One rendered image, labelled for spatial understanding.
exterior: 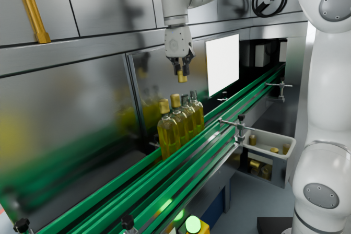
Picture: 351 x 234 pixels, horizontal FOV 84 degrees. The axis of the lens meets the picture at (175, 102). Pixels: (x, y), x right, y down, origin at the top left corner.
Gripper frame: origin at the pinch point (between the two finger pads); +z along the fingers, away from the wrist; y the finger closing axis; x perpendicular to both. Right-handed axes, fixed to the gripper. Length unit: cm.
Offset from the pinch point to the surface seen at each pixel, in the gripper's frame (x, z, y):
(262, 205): 16, 66, 26
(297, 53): 102, 12, 18
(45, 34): -37.4, -17.3, -11.9
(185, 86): 15.2, 12.7, -11.9
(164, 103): -12.7, 8.5, 1.6
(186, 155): -10.0, 30.1, 6.6
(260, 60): 114, 19, -11
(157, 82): -2.7, 5.4, -11.7
